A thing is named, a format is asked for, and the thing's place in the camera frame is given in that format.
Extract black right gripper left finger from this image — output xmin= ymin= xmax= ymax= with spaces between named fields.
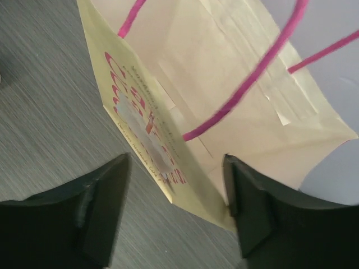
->
xmin=1 ymin=154 xmax=132 ymax=268

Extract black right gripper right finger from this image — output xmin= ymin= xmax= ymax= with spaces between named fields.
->
xmin=223 ymin=154 xmax=358 ymax=268

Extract paper cakes bag pink handles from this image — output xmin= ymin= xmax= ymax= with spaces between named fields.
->
xmin=77 ymin=1 xmax=357 ymax=231

